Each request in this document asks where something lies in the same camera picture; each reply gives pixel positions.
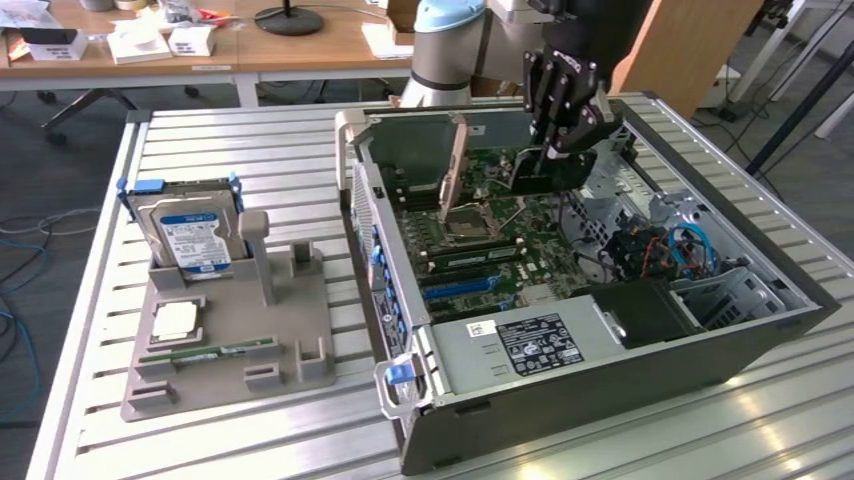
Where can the white box black lid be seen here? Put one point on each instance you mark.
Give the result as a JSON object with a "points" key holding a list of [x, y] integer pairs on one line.
{"points": [[54, 47]]}

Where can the grey plastic parts rack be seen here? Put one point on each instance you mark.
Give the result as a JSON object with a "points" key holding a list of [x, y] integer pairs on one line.
{"points": [[254, 325]]}

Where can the white open cardboard box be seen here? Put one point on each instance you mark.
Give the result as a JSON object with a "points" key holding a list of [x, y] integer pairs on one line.
{"points": [[137, 45]]}

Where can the green RAM stick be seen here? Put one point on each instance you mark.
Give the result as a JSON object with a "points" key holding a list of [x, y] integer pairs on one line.
{"points": [[214, 350], [477, 257]]}

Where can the white printed box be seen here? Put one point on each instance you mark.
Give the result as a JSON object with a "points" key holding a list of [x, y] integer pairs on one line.
{"points": [[193, 42]]}

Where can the blue expansion slot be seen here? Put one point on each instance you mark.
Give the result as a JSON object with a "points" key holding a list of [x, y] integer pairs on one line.
{"points": [[464, 289]]}

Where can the black wheeled desk leg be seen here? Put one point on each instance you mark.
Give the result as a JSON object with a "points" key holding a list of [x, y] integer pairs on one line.
{"points": [[87, 107]]}

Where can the green graphics card black fan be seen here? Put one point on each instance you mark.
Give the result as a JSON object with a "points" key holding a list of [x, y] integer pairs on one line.
{"points": [[494, 170]]}

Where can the white table frame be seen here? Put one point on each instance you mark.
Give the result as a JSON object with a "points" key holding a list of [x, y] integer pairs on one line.
{"points": [[788, 45]]}

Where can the open black PC case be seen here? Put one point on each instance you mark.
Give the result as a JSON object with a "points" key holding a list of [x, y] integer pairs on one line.
{"points": [[601, 400]]}

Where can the CPU socket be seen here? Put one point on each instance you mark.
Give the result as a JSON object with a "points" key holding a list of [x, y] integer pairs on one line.
{"points": [[474, 227]]}

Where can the black round lamp base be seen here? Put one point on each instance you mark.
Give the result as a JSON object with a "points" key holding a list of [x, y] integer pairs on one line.
{"points": [[290, 22]]}

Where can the hard disk with blue rails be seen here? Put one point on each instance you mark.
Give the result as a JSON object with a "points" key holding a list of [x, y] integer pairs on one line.
{"points": [[190, 235]]}

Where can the green motherboard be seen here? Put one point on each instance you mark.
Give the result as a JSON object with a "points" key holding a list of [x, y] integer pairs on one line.
{"points": [[534, 250]]}

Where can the silver chipset heatsink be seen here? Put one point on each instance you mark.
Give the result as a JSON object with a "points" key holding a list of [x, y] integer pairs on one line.
{"points": [[541, 294]]}

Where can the perforated metal drive cage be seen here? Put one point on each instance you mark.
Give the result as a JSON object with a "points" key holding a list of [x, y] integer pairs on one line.
{"points": [[601, 205]]}

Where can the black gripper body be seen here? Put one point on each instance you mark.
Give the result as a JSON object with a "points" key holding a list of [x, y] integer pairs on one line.
{"points": [[594, 30]]}

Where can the black tripod pole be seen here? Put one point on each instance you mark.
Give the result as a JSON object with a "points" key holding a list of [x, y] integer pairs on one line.
{"points": [[801, 105]]}

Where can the wooden cabinet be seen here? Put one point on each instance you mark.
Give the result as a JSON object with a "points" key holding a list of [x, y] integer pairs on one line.
{"points": [[688, 50]]}

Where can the grey power supply unit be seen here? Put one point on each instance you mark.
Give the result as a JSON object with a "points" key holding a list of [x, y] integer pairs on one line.
{"points": [[534, 345]]}

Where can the silver CPU chip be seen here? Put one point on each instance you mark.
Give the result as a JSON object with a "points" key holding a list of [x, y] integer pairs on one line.
{"points": [[177, 322]]}

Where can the metal disk bay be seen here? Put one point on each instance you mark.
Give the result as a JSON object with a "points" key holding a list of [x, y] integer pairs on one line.
{"points": [[735, 300]]}

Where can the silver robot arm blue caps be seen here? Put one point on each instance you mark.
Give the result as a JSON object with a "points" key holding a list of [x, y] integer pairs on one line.
{"points": [[448, 50]]}

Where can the blue case latch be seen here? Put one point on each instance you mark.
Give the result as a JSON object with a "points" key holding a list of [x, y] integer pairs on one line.
{"points": [[398, 376]]}

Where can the floor power strip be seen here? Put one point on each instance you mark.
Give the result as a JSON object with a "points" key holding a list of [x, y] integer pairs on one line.
{"points": [[733, 112]]}

